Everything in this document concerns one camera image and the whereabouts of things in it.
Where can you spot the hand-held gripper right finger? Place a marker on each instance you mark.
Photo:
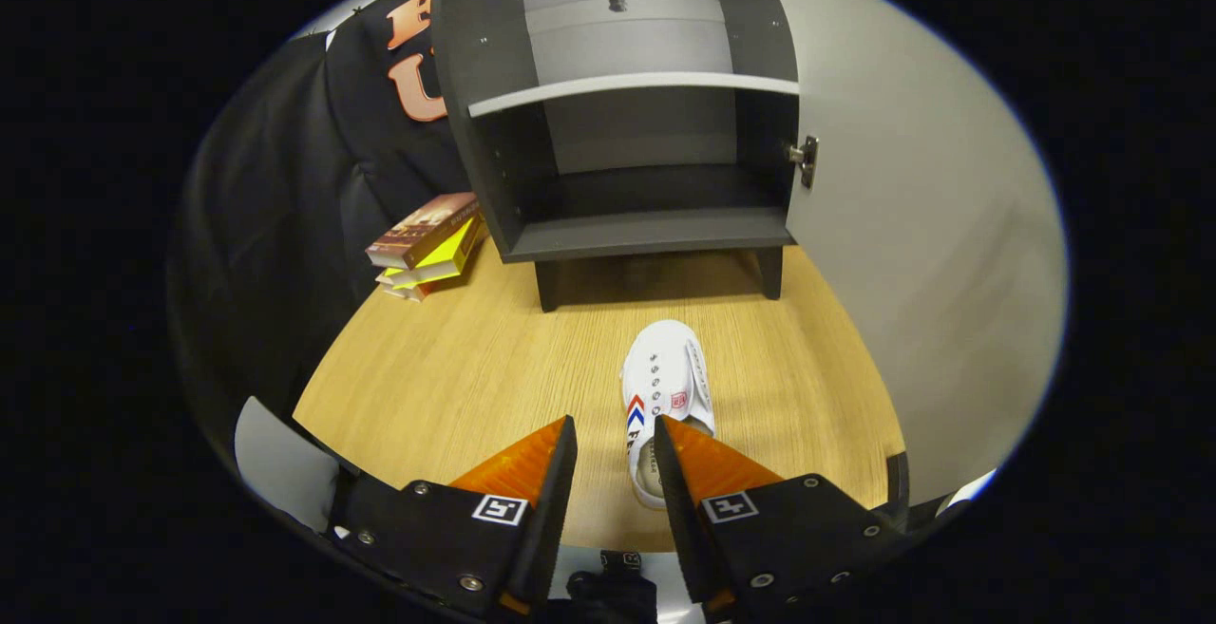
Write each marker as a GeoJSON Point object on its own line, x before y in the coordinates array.
{"type": "Point", "coordinates": [679, 501]}

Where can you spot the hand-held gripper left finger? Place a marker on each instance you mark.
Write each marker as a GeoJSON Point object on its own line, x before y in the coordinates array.
{"type": "Point", "coordinates": [551, 501]}

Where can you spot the white shoe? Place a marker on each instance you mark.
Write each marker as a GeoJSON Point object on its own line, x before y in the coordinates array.
{"type": "Point", "coordinates": [665, 368]}

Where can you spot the dark grey shoe cabinet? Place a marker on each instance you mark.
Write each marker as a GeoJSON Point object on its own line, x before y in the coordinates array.
{"type": "Point", "coordinates": [646, 230]}

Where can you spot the beige shoe cabinet door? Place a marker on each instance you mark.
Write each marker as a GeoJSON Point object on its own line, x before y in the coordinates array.
{"type": "Point", "coordinates": [931, 254]}

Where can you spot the thin orange book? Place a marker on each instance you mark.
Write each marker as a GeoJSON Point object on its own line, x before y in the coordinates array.
{"type": "Point", "coordinates": [418, 290]}

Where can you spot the yellow book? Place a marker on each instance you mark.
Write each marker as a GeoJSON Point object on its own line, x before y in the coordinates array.
{"type": "Point", "coordinates": [445, 258]}

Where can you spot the brown book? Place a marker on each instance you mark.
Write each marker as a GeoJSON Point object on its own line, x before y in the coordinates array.
{"type": "Point", "coordinates": [423, 225]}

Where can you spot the black backdrop cloth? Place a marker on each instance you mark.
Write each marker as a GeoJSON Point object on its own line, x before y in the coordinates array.
{"type": "Point", "coordinates": [285, 225]}

